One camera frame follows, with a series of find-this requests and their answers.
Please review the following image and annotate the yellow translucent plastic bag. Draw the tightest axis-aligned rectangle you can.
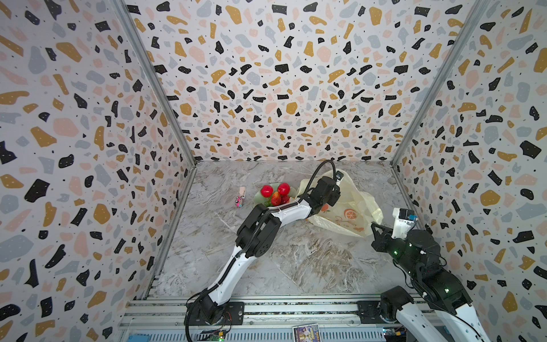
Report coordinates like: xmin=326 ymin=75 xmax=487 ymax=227
xmin=308 ymin=170 xmax=384 ymax=238

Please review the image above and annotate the round red fruit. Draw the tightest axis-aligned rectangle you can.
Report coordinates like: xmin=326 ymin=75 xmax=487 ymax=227
xmin=277 ymin=182 xmax=291 ymax=196
xmin=260 ymin=185 xmax=274 ymax=198

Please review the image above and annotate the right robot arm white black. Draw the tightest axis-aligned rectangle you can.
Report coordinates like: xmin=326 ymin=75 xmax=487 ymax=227
xmin=371 ymin=223 xmax=490 ymax=341

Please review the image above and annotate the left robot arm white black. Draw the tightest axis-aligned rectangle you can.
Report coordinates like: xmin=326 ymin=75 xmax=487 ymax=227
xmin=185 ymin=171 xmax=344 ymax=326

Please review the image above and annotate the green scalloped plate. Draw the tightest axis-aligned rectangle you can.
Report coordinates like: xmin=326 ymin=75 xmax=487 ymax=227
xmin=254 ymin=183 xmax=298 ymax=207

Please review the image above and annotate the purple printed card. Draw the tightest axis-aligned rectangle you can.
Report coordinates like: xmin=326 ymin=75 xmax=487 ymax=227
xmin=292 ymin=323 xmax=321 ymax=342

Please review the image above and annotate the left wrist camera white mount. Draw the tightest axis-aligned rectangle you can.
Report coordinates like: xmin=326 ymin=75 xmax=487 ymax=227
xmin=333 ymin=170 xmax=344 ymax=184

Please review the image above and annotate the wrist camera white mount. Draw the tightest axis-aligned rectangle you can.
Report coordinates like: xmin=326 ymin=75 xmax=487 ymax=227
xmin=392 ymin=208 xmax=418 ymax=239
xmin=333 ymin=170 xmax=344 ymax=184

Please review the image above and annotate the left black corrugated cable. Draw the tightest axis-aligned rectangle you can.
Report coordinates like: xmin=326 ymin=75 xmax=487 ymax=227
xmin=183 ymin=159 xmax=338 ymax=342

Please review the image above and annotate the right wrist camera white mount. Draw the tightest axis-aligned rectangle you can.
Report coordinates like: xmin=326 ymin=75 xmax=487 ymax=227
xmin=392 ymin=208 xmax=418 ymax=239

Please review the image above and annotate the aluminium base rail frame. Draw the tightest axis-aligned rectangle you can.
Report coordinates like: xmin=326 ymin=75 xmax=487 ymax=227
xmin=115 ymin=294 xmax=484 ymax=342

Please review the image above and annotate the right aluminium corner post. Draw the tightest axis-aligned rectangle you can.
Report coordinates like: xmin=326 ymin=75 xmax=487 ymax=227
xmin=390 ymin=0 xmax=490 ymax=169

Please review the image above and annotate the aluminium corner post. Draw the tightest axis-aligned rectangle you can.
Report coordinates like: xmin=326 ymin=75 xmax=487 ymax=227
xmin=390 ymin=0 xmax=490 ymax=169
xmin=111 ymin=0 xmax=197 ymax=169

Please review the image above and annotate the left aluminium corner post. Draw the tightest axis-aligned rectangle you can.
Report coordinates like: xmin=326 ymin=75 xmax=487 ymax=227
xmin=111 ymin=0 xmax=197 ymax=169

